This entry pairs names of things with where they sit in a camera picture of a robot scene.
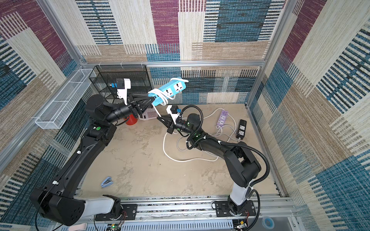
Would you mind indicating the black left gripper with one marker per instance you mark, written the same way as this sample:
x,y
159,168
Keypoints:
x,y
135,108

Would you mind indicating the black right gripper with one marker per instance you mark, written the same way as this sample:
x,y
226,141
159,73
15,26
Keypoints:
x,y
172,123

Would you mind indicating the purple power strip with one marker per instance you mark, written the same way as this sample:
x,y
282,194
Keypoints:
x,y
222,118

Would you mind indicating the black power strip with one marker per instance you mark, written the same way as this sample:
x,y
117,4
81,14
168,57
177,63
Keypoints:
x,y
241,129

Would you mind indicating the teal power strip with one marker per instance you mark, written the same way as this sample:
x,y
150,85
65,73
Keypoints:
x,y
168,91

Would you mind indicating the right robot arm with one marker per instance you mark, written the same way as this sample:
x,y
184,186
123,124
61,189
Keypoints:
x,y
246,165

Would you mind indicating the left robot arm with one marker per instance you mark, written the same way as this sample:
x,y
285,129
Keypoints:
x,y
56,201

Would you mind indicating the pink white calculator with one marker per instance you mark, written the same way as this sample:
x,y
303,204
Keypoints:
x,y
149,114

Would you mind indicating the red metal pencil cup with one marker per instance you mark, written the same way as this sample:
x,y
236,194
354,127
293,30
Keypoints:
x,y
131,120

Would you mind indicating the blue stapler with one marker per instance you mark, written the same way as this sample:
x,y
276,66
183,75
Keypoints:
x,y
107,182

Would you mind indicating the teal tape roll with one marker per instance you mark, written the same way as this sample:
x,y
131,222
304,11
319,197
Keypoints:
x,y
268,223

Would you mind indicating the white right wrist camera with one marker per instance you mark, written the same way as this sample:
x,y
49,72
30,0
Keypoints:
x,y
175,112

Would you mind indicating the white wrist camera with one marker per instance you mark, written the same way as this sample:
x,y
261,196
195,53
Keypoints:
x,y
122,86
175,112

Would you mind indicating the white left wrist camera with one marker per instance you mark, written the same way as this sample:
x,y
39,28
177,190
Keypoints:
x,y
122,86

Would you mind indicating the black wire mesh shelf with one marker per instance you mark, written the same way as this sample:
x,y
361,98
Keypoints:
x,y
106,77

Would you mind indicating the white wire mesh basket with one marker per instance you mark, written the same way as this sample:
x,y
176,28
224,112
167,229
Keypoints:
x,y
59,109

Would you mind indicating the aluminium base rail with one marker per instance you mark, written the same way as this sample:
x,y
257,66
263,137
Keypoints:
x,y
200,213

